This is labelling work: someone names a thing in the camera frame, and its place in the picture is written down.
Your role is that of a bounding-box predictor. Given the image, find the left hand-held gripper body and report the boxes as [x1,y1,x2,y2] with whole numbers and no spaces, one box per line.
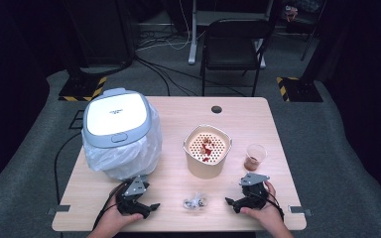
[115,175,151,216]

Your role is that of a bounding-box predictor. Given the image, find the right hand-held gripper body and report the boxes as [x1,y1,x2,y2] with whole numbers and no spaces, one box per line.
[238,172,272,209]

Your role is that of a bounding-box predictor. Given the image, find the white bin with plastic liner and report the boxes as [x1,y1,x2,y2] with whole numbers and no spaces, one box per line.
[80,102,164,181]

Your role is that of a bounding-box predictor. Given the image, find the clear plastic cup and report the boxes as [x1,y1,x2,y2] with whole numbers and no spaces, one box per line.
[243,143,268,173]

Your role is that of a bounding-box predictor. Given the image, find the clear plastic wrapper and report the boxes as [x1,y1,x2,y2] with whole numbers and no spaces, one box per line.
[183,192,209,211]

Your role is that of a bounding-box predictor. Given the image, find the beige bucket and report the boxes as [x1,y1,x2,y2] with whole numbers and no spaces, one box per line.
[183,124,233,180]

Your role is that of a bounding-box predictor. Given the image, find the white bin lid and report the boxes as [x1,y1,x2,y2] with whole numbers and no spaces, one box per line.
[81,87,153,149]

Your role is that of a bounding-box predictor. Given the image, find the person's right hand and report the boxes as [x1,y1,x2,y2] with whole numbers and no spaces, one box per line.
[240,180,285,231]

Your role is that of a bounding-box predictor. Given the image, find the person's left hand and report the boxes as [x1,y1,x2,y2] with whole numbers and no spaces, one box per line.
[96,195,146,233]

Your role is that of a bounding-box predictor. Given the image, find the perforated strainer insert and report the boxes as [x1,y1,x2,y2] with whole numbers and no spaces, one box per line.
[188,131,228,164]

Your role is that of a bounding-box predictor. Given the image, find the red brown food scraps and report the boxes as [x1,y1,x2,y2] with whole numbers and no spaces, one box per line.
[198,136,214,163]

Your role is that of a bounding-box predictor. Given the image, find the black base with hazard tape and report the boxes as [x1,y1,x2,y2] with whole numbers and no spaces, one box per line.
[58,76,108,102]
[276,76,324,103]

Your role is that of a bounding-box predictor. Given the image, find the black folding chair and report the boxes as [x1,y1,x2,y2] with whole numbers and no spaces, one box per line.
[199,18,273,97]

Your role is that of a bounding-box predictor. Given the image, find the black cabinet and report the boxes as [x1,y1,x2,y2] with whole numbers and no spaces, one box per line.
[62,0,137,68]

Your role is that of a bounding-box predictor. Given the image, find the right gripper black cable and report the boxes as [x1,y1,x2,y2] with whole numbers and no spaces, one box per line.
[267,191,286,222]

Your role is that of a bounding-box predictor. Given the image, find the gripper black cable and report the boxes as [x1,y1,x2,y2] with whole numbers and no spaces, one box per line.
[267,191,286,222]
[92,182,128,231]

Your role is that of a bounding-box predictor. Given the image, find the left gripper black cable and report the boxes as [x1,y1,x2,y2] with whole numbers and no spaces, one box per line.
[92,182,128,231]

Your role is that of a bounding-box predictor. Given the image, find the black floor cable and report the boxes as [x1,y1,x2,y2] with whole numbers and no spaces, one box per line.
[54,132,82,206]

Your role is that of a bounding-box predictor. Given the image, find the bundle of black floor cables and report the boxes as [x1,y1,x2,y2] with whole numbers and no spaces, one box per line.
[134,56,247,97]

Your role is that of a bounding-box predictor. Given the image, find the white floor cables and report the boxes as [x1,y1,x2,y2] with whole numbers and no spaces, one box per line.
[135,0,192,53]

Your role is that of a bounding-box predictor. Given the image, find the white metal desk frame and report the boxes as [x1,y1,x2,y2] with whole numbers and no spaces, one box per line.
[188,0,275,69]

